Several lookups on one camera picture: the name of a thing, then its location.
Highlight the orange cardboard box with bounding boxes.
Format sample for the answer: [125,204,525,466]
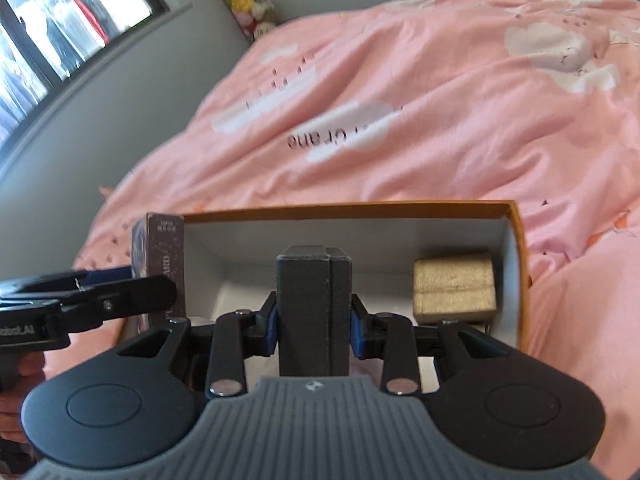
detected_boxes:
[122,200,531,396]

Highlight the pink printed blanket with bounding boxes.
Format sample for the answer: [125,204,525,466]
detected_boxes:
[42,0,640,480]

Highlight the dark grey box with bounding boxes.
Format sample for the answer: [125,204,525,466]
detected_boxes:
[275,244,354,379]

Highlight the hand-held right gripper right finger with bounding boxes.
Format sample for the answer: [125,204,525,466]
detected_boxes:
[350,292,522,397]

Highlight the person's left hand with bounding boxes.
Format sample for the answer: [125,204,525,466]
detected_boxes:
[0,352,47,447]

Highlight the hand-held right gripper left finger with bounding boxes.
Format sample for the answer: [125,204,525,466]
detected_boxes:
[117,292,279,398]

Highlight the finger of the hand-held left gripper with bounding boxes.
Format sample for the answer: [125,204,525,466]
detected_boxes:
[0,267,137,297]
[0,275,179,335]

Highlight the window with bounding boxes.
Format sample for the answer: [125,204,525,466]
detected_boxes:
[0,0,193,161]

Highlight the purple card box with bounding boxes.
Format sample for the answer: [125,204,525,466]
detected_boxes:
[131,212,187,332]

